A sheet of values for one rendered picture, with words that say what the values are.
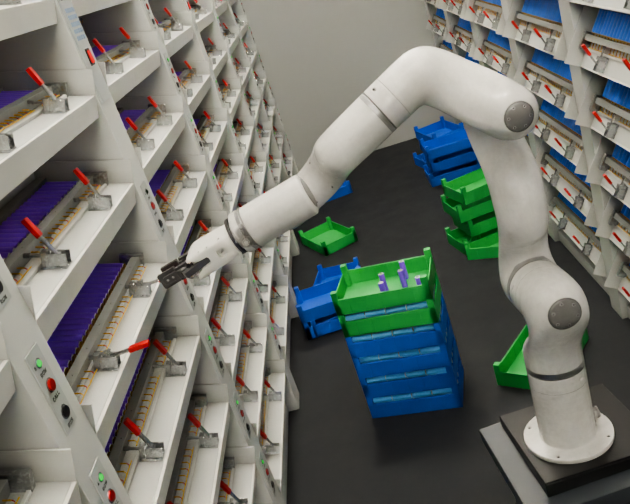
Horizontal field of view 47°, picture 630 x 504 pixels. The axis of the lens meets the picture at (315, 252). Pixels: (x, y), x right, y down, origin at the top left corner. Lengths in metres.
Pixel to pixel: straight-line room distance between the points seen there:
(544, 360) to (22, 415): 1.01
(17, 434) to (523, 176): 0.95
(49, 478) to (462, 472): 1.38
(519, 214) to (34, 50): 0.98
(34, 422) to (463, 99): 0.85
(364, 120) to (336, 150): 0.07
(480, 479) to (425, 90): 1.19
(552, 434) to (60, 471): 1.04
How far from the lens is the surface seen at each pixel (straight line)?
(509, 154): 1.42
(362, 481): 2.24
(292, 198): 1.32
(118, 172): 1.55
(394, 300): 2.19
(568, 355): 1.56
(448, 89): 1.32
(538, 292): 1.44
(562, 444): 1.68
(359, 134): 1.31
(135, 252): 1.61
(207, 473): 1.57
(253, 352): 2.30
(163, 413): 1.43
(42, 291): 1.10
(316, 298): 3.13
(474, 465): 2.18
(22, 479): 1.01
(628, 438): 1.72
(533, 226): 1.44
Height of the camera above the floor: 1.43
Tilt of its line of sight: 22 degrees down
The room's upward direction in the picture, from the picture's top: 19 degrees counter-clockwise
